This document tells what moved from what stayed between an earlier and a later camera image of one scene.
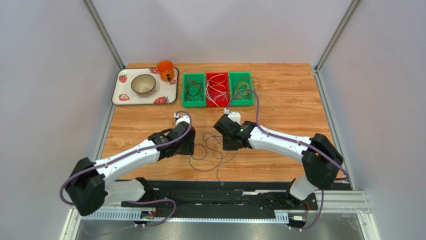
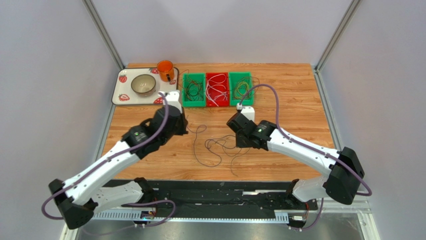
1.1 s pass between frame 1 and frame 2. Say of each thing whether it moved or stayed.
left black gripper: moved
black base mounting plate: stayed
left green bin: stayed
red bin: stayed
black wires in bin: stayed
